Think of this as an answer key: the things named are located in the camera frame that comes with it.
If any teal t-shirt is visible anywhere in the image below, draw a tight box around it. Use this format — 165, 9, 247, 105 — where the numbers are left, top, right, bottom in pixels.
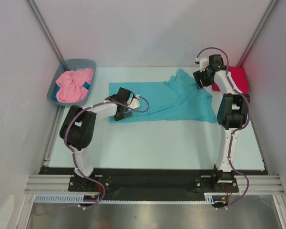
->
109, 69, 217, 123

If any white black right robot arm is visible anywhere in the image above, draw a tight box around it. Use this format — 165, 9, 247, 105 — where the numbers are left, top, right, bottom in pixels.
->
193, 54, 250, 193

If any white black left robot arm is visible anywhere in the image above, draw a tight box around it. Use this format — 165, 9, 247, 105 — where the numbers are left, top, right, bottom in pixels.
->
59, 88, 140, 191

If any folded red t-shirt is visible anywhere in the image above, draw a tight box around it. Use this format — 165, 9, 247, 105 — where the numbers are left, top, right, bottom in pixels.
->
212, 67, 249, 94

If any blue t-shirt in basket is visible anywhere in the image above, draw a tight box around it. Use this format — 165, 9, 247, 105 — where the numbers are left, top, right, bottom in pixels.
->
53, 82, 90, 101

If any grey-blue plastic basket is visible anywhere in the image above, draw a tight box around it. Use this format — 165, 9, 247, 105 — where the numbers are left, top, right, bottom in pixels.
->
47, 59, 96, 106

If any pink t-shirt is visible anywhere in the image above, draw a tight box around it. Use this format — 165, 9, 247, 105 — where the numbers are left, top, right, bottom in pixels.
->
55, 68, 94, 103

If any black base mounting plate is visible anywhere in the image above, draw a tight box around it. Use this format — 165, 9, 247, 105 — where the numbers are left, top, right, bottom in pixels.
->
39, 167, 268, 192

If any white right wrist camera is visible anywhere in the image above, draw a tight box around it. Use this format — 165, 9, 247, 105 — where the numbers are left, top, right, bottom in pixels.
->
195, 57, 209, 72

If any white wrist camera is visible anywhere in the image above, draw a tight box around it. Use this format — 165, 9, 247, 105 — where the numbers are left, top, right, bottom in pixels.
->
195, 57, 209, 72
127, 96, 140, 109

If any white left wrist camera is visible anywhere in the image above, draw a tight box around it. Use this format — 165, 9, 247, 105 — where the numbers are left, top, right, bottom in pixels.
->
127, 96, 140, 109

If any right aluminium corner post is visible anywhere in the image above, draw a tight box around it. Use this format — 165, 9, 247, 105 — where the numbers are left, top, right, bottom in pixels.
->
237, 0, 280, 67

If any aluminium corner post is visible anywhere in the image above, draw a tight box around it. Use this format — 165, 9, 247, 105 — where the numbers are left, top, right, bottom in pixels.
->
237, 0, 280, 67
25, 0, 64, 63

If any aluminium front rail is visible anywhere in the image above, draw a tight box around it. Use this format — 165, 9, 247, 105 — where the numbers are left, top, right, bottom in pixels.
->
24, 175, 285, 195

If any white slotted cable duct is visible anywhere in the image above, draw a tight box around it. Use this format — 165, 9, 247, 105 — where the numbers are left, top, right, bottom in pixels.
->
34, 194, 214, 205

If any left aluminium corner post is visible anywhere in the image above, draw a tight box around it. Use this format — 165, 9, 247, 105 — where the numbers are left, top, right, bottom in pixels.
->
25, 0, 64, 63

